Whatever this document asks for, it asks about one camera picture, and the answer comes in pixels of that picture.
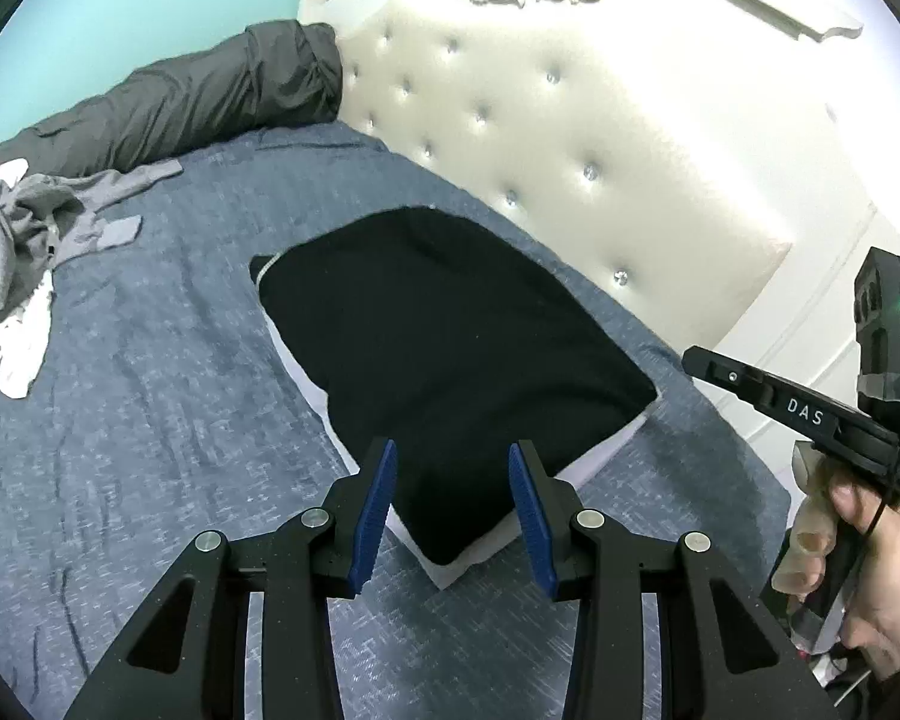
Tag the light grey pillow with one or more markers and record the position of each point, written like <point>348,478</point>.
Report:
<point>450,574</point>

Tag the dark grey rolled duvet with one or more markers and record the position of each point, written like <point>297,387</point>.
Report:
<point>195,105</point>

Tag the person's right hand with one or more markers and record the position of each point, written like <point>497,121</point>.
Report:
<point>885,577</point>

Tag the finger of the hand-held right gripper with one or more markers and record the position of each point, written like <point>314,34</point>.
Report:
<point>720,371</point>

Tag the grey long-sleeve garment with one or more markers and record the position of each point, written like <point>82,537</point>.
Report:
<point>0,255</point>

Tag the white garment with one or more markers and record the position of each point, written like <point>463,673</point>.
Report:
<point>22,345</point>

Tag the black long-sleeve sweater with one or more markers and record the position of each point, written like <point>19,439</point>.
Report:
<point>435,352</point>

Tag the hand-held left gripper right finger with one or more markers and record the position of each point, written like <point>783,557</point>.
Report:
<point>529,525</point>

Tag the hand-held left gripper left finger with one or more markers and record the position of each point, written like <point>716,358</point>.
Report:
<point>375,517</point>

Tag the cream tufted headboard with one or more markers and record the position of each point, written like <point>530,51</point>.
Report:
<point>570,127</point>

